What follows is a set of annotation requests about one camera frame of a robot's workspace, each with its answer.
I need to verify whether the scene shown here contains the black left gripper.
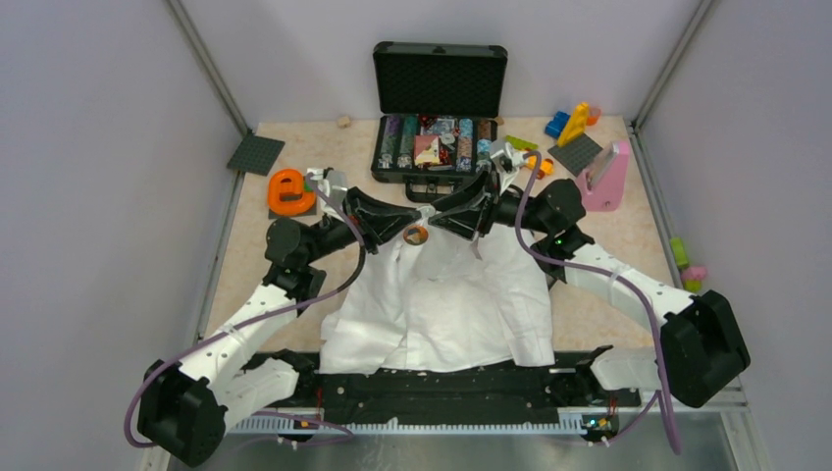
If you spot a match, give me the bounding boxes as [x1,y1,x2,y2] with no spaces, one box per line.
[302,186,421,265]

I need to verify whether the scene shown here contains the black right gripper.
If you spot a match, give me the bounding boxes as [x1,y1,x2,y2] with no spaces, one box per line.
[430,165,552,240]

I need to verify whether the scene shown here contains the brown ring brooch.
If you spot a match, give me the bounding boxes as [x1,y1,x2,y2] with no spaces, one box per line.
[402,225,430,246]

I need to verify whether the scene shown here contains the white shirt garment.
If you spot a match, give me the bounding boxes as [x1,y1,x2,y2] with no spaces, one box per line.
[320,226,554,374]

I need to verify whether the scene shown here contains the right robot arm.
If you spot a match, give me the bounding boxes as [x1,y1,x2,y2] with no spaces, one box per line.
[429,145,752,408]

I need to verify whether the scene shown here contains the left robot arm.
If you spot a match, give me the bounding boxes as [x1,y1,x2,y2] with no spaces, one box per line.
[124,169,422,467]

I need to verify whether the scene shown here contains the lime green flat brick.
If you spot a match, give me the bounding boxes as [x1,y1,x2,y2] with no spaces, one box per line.
[504,135,539,154]

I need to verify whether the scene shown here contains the yellow toy car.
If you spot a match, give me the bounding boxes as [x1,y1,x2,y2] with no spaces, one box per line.
[525,156,555,181]

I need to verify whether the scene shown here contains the dark grey small baseplate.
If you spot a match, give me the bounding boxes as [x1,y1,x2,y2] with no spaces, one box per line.
[268,174,320,221]

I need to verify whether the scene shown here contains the black poker chip case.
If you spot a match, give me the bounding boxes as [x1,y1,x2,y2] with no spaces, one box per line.
[370,41,508,203]

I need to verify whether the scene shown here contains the blue toy brick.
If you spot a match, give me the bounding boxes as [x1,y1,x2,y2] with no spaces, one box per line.
[544,111,571,140]

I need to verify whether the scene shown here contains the dark grey baseplate right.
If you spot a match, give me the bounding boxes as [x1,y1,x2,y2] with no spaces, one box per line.
[547,133,603,177]

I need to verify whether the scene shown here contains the yellow triangular toy block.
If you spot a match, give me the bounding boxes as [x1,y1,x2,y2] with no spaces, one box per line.
[556,102,590,147]

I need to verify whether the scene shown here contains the dark grey baseplate left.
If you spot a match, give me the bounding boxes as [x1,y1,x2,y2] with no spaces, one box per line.
[227,132,286,177]

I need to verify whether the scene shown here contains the pink phone stand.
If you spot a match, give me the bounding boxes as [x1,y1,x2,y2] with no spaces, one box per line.
[576,140,632,212]

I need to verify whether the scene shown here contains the orange small toy piece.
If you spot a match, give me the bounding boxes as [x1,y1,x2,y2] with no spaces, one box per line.
[586,106,602,127]

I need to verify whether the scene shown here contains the green pink toy outside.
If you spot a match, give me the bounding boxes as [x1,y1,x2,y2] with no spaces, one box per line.
[669,236,708,292]

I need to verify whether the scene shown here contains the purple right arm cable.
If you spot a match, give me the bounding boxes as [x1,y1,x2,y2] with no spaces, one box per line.
[513,150,684,456]

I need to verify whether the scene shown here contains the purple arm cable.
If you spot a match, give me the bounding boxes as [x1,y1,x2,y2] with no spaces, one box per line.
[513,150,684,456]
[122,175,369,449]

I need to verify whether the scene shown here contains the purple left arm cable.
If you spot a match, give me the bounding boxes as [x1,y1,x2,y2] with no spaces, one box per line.
[122,175,369,449]

